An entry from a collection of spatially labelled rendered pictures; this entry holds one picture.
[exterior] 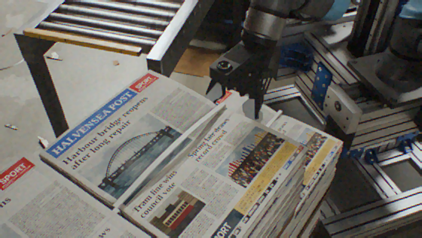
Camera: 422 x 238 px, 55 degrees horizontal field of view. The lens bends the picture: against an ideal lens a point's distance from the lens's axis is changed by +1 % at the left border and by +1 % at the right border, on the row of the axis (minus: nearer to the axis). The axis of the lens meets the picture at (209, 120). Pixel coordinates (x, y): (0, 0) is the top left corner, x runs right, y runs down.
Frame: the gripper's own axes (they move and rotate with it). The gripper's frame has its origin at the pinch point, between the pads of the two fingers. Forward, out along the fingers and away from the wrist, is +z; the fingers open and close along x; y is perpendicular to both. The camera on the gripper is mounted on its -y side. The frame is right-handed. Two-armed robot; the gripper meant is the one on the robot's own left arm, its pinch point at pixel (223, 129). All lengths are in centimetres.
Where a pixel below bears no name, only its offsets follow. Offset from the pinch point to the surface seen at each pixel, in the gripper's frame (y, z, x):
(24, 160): -31.3, 8.9, 18.0
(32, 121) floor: 69, 76, 141
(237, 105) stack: 28.2, 2.8, 10.7
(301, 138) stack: 27.1, 3.2, -9.5
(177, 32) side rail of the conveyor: 49, -6, 51
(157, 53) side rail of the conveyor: 36, 1, 47
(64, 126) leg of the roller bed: 46, 52, 92
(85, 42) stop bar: 26, 5, 69
